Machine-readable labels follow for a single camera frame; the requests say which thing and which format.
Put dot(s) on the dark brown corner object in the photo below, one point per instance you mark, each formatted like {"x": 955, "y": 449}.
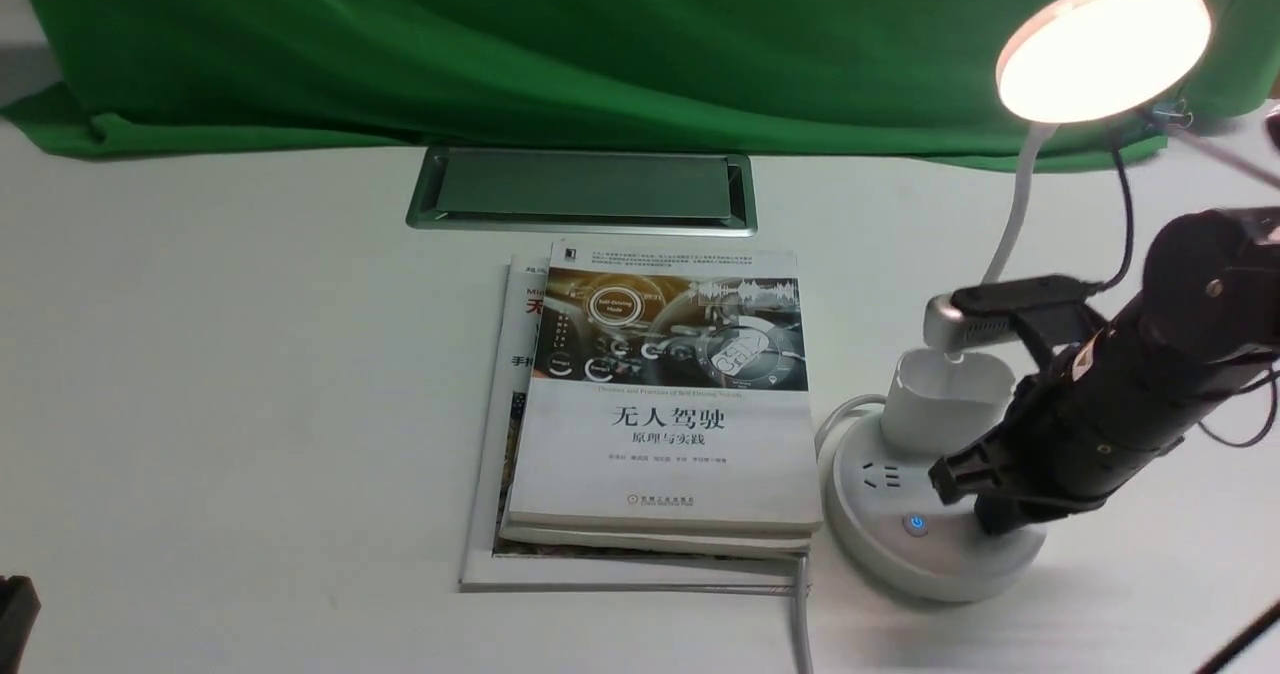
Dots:
{"x": 20, "y": 606}

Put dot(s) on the large bottom white book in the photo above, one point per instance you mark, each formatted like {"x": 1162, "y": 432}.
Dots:
{"x": 491, "y": 563}

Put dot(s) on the grey desk cable hatch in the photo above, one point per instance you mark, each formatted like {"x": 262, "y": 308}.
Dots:
{"x": 581, "y": 191}

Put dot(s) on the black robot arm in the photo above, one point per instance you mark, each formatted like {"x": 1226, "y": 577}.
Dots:
{"x": 1216, "y": 253}

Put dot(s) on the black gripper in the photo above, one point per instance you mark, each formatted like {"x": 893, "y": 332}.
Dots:
{"x": 1158, "y": 368}

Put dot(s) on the middle white book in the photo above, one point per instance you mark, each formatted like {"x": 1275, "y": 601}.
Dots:
{"x": 640, "y": 542}

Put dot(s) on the green backdrop cloth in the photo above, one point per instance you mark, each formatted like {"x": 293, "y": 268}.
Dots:
{"x": 797, "y": 77}

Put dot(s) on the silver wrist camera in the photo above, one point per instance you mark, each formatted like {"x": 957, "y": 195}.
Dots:
{"x": 975, "y": 319}

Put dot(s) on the white desk lamp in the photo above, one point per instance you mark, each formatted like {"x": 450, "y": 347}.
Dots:
{"x": 1073, "y": 61}

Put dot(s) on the blue binder clip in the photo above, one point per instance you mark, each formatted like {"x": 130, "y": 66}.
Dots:
{"x": 1173, "y": 118}

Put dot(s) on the white self-driving book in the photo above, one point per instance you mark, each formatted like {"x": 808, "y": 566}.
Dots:
{"x": 668, "y": 414}

